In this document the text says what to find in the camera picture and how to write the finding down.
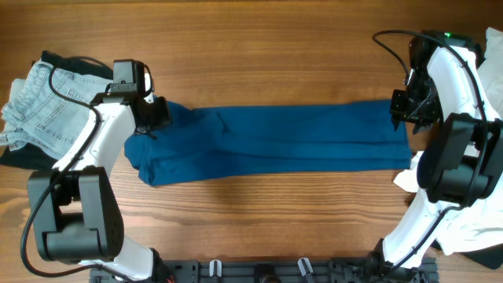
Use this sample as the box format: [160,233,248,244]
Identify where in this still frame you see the blue t-shirt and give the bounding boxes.
[124,100,412,186]

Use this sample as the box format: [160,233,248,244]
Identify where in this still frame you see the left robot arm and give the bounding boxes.
[20,59,175,282]

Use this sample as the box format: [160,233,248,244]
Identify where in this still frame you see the folded light blue jeans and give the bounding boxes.
[1,61,111,160]

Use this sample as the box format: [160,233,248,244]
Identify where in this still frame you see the folded black garment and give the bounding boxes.
[1,51,113,170]

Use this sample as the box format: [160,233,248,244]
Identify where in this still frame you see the white garment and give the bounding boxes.
[392,27,503,256]

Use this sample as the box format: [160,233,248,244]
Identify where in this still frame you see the black garment with logo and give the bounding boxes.
[461,244,503,270]

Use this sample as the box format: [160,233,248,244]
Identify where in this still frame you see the right black cable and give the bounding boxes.
[371,29,490,272]

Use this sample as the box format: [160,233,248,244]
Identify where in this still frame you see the black cable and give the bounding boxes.
[20,56,115,281]
[371,29,490,272]

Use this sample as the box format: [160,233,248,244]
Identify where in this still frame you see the left black cable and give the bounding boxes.
[20,56,115,281]

